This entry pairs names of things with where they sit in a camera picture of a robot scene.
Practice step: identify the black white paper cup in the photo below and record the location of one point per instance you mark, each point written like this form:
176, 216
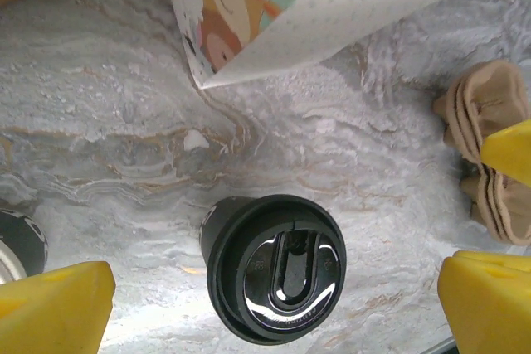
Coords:
220, 221
20, 238

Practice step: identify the black plastic cup lid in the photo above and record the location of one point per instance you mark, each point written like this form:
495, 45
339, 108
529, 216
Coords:
290, 279

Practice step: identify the brown pulp cup carrier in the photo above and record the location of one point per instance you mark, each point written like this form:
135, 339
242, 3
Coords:
469, 101

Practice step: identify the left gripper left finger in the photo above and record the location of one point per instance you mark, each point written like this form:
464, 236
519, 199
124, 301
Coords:
50, 312

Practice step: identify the white cartoon print paper bag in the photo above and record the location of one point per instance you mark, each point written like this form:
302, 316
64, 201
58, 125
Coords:
332, 18

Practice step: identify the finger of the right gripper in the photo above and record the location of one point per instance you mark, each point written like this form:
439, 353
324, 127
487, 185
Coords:
512, 151

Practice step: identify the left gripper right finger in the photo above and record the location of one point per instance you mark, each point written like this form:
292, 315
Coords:
489, 304

